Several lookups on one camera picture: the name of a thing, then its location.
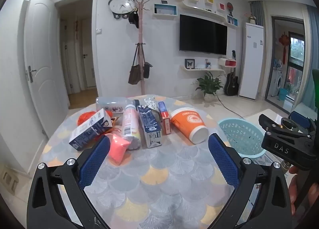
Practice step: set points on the pink white bottle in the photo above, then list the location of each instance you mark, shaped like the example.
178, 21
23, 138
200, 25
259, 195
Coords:
130, 124

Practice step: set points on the curved white wall shelf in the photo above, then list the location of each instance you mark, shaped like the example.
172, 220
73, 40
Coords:
199, 9

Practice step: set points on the black cap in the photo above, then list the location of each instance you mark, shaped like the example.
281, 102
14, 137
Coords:
134, 19

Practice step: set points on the red hallway hanging ornament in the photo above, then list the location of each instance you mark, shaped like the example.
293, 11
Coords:
76, 28

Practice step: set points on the brown handbag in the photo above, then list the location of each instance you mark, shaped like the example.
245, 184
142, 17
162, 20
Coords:
134, 73

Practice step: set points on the white hallway door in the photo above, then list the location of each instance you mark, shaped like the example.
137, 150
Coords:
88, 44

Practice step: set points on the orange paper cup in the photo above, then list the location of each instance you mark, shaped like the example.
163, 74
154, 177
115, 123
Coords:
188, 124

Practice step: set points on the dark figurine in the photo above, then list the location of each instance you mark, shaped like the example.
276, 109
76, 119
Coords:
233, 54

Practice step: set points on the black handbag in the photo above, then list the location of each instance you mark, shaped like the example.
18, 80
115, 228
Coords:
147, 69

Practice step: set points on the blue bucket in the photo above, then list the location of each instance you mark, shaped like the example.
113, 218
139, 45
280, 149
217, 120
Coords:
282, 94

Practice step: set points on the red cardboard box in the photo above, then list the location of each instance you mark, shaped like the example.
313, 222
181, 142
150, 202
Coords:
165, 120

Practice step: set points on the blue white milk carton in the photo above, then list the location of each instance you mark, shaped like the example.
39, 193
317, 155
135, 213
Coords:
91, 129

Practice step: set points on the white room door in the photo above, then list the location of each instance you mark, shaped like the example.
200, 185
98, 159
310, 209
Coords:
42, 44

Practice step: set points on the pink plastic packet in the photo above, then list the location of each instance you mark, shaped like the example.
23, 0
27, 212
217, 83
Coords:
118, 148

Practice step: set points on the red cube wall shelf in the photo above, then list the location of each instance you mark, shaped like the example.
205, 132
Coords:
221, 6

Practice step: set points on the teal tissue pack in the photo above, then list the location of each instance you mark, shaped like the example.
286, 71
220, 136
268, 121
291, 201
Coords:
112, 105

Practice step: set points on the blue box wall shelf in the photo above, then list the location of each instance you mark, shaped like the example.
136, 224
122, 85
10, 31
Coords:
165, 9

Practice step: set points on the teal plastic basket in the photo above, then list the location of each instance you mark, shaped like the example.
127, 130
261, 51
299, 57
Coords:
239, 136

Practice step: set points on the person's right hand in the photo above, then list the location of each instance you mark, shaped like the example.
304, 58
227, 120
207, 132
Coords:
296, 189

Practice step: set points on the white washing machine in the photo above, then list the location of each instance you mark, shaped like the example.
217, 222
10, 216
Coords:
278, 81

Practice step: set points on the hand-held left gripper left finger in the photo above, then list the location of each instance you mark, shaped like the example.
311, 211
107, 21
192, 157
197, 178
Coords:
94, 161

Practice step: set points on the low white wall shelf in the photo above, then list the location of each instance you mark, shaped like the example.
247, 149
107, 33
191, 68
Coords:
201, 69

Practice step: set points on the scale-patterned tablecloth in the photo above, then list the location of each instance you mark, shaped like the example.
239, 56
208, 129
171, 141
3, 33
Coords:
154, 169

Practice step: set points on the red round hand fan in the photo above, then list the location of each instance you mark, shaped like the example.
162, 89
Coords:
229, 7

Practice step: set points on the panda wall clock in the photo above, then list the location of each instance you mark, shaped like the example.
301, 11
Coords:
121, 4

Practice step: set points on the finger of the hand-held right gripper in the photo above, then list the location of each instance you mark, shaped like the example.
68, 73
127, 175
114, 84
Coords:
300, 118
270, 122

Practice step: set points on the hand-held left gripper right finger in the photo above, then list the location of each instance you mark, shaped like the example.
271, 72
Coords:
224, 161

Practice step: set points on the butterfly picture frame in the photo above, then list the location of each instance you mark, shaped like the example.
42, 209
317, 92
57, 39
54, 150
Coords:
190, 63

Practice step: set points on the small blue wall shelf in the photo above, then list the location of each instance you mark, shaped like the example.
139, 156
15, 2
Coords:
231, 20

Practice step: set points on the pen holder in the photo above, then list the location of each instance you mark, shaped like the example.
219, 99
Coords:
208, 64

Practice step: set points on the flower decoration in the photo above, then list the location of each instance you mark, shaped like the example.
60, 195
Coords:
251, 18

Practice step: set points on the glass balcony door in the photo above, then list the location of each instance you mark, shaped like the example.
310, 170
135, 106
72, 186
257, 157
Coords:
296, 51

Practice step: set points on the potted green plant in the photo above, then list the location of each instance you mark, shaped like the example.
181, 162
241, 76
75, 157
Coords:
209, 85

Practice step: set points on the orange mesh bag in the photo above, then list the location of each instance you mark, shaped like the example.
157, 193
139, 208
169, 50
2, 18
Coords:
86, 118

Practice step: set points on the red white box shelf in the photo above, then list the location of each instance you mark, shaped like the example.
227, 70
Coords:
227, 62

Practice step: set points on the pink coat rack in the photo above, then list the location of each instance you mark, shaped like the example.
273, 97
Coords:
141, 44

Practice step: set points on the dotted white paper carton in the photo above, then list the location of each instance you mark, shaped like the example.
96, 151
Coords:
150, 100

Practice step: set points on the dark blue milk carton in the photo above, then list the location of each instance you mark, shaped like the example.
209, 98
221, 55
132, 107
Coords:
149, 128

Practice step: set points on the black wall television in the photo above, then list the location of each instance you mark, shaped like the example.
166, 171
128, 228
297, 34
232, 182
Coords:
203, 34

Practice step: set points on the black guitar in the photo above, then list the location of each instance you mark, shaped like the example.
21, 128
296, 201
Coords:
231, 83

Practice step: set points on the grey blue curtain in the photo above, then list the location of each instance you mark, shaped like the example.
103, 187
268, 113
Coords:
311, 31

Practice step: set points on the white refrigerator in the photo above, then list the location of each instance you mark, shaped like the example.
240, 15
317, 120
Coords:
251, 59

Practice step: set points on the wall vent grille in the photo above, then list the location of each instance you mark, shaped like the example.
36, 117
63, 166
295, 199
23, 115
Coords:
10, 180

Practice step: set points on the red knot ornament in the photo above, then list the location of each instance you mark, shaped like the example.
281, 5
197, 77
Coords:
284, 41

